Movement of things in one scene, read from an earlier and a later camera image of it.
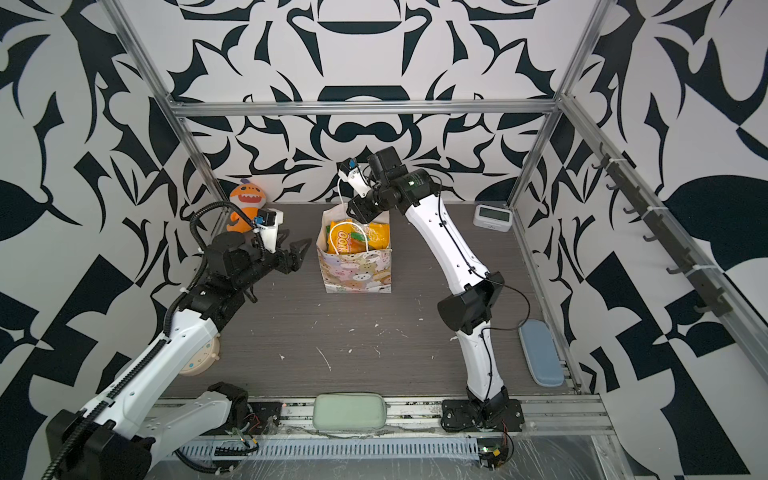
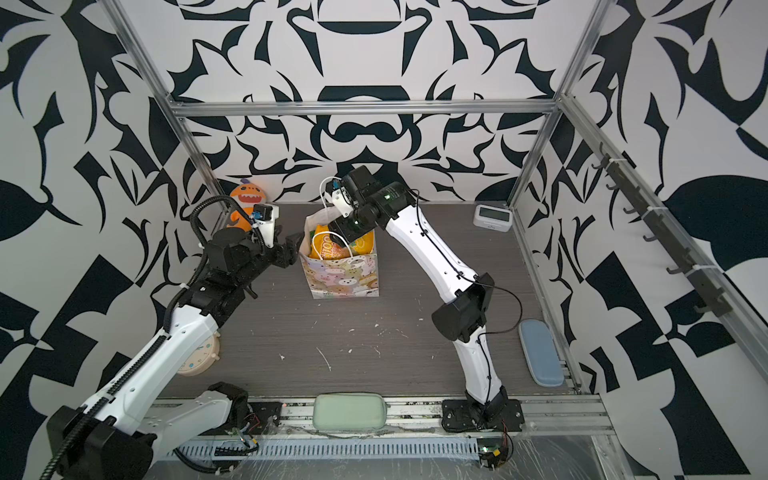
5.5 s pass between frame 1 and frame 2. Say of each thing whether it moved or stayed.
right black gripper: moved
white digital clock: stayed
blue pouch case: stayed
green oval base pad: stayed
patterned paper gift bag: moved
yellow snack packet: moved
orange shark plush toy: stayed
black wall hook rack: stayed
